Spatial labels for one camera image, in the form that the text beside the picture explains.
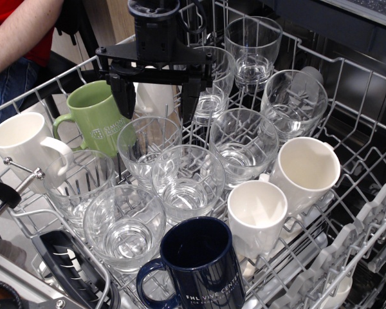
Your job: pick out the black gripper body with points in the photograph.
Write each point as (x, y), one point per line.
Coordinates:
(156, 55)

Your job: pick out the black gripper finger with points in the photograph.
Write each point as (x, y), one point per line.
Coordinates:
(124, 94)
(189, 99)

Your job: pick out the green ceramic mug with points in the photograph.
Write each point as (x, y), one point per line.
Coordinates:
(93, 109)

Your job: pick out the person forearm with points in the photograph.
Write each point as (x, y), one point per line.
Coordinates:
(25, 27)

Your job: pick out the white mug at back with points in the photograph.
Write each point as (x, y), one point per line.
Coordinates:
(155, 99)

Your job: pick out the white mug at left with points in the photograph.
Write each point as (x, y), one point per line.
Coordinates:
(28, 141)

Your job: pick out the small white mug front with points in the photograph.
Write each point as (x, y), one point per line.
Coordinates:
(256, 214)

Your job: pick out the large white mug right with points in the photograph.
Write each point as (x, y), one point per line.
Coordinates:
(305, 170)

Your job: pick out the navy blue mug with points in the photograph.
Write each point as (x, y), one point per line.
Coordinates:
(199, 257)

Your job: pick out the clear glass back centre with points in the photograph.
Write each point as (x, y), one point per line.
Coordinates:
(214, 100)

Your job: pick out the clear glass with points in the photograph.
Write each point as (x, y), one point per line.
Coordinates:
(189, 180)
(142, 140)
(245, 142)
(254, 42)
(294, 101)
(214, 100)
(124, 226)
(74, 180)

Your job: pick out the clear glass centre left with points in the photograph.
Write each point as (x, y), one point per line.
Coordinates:
(142, 140)

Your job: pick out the clear glass centre right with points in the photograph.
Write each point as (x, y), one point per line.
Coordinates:
(245, 142)

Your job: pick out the clear glass back right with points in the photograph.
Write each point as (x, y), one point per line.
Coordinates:
(254, 42)

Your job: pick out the clear glass centre front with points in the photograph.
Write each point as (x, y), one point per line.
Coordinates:
(189, 180)

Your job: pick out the blue jeans leg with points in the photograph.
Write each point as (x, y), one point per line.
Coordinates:
(17, 79)

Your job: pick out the clear glass far right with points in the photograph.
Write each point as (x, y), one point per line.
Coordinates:
(294, 101)

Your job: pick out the clear glass front left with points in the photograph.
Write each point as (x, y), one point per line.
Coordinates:
(124, 226)

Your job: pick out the red shirt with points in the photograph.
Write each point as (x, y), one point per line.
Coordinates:
(41, 52)

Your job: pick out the black clamp with screw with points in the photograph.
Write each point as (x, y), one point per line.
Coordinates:
(22, 195)

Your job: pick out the grey folding tine shelf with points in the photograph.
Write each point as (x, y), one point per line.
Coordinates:
(311, 287)

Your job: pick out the grey wire dishwasher rack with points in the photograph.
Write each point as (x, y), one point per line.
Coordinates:
(346, 42)

